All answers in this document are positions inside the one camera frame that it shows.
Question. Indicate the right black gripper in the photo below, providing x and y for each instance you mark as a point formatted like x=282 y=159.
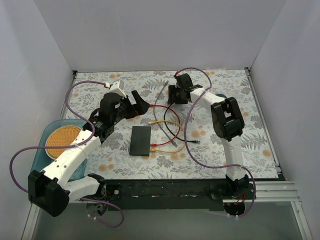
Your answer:
x=173 y=94

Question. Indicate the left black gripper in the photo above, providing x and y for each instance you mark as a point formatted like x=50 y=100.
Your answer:
x=130 y=107

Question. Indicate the black network switch box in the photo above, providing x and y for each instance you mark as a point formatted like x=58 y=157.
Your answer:
x=140 y=141

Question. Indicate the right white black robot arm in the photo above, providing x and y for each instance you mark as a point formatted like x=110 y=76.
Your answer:
x=227 y=120

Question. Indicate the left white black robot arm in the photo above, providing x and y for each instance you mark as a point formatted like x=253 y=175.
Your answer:
x=50 y=189

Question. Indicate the blue plastic cup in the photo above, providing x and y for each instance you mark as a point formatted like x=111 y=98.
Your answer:
x=221 y=95

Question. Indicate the floral patterned table mat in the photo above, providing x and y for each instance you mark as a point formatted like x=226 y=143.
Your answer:
x=176 y=151

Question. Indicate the orange woven round plate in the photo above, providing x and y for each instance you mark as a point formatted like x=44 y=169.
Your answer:
x=63 y=136

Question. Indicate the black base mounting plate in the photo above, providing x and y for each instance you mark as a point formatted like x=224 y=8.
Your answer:
x=174 y=194

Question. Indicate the teal plastic tray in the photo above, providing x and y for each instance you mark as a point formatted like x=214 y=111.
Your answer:
x=41 y=159

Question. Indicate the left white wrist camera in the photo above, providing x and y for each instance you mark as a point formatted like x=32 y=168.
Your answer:
x=118 y=88

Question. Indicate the aluminium frame rail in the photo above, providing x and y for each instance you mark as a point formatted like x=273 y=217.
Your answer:
x=263 y=191

